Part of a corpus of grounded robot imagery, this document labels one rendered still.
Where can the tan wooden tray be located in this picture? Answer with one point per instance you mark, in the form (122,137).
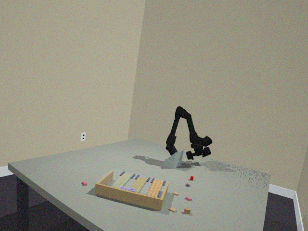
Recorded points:
(132,188)

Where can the small orange-brown cube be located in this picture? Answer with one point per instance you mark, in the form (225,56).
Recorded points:
(187,210)

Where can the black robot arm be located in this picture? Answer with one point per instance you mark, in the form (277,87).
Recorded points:
(197,142)

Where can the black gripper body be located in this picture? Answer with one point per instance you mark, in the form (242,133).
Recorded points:
(190,155)

